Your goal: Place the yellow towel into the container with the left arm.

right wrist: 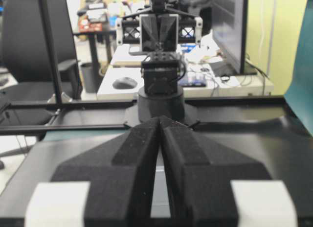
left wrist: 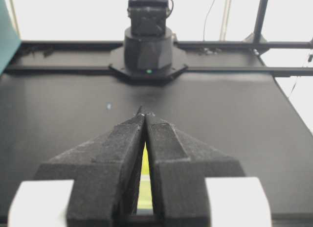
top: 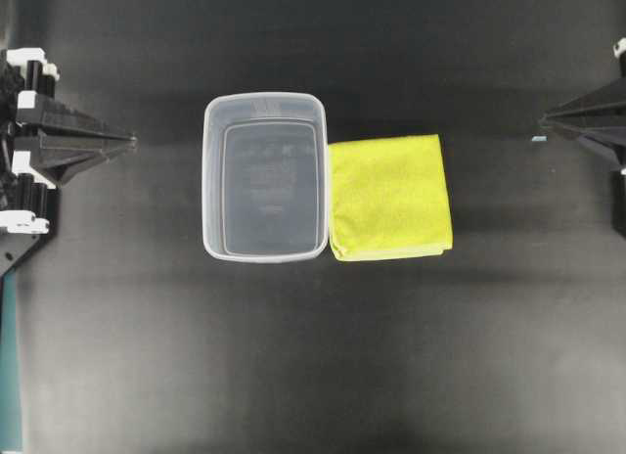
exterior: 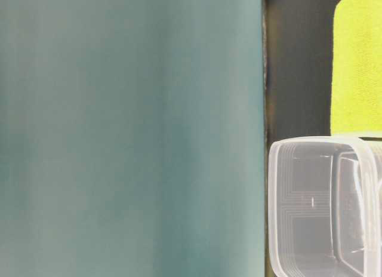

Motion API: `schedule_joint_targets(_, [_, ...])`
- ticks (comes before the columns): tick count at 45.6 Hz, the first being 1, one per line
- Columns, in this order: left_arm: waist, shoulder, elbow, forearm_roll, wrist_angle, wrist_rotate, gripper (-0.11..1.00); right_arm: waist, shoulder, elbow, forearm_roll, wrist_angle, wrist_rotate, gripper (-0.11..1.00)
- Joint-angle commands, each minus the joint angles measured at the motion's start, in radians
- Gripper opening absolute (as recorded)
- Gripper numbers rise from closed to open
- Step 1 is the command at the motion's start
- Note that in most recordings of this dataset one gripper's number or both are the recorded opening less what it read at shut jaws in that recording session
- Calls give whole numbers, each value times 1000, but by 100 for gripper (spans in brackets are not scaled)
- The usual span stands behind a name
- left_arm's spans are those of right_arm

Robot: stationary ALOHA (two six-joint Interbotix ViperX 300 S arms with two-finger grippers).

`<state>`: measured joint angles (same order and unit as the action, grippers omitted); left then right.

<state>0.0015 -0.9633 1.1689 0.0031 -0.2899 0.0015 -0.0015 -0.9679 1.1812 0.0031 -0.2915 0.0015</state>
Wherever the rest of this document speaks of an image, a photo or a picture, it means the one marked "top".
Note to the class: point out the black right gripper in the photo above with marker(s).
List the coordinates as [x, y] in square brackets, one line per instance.
[597, 122]

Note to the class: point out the yellow folded towel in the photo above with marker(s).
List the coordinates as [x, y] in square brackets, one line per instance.
[389, 199]

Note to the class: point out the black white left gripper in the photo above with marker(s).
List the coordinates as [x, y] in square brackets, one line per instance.
[67, 142]

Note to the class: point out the clear plastic container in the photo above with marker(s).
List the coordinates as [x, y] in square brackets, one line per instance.
[264, 177]

